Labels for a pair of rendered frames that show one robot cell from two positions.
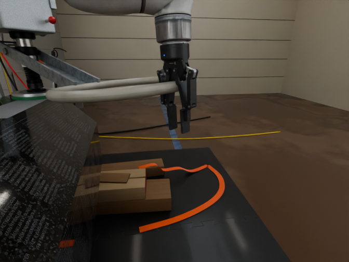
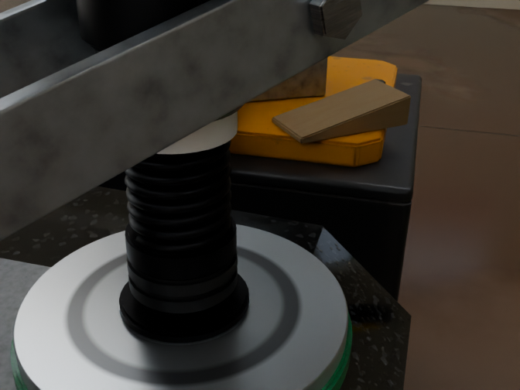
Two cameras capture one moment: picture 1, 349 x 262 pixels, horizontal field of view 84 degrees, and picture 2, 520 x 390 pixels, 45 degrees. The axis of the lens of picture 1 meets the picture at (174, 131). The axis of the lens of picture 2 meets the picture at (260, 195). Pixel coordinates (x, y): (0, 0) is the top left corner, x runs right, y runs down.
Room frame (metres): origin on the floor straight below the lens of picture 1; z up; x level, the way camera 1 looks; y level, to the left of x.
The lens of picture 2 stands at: (1.19, 0.43, 1.15)
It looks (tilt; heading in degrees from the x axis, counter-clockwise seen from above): 28 degrees down; 112
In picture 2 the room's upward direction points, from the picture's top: 1 degrees clockwise
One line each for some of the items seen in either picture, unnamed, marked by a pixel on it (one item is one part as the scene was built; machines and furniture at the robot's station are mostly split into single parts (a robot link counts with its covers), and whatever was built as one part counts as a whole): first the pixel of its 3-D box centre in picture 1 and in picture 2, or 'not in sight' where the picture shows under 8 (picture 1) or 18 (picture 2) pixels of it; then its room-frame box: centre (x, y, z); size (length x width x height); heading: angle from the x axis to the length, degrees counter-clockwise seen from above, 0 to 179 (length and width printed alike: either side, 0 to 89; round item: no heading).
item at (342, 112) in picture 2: not in sight; (340, 109); (0.95, 1.38, 0.80); 0.20 x 0.10 x 0.05; 48
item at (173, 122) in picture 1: (172, 117); not in sight; (0.55, 0.01, 0.89); 0.03 x 0.01 x 0.07; 135
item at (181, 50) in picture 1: (175, 63); not in sight; (0.54, 0.00, 1.05); 0.08 x 0.07 x 0.09; 45
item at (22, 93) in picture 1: (37, 92); (185, 309); (1.02, 0.72, 0.89); 0.21 x 0.21 x 0.01
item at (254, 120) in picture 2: not in sight; (261, 92); (0.75, 1.51, 0.76); 0.49 x 0.49 x 0.05; 9
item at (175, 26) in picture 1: (173, 31); not in sight; (0.54, 0.00, 1.12); 0.09 x 0.09 x 0.06
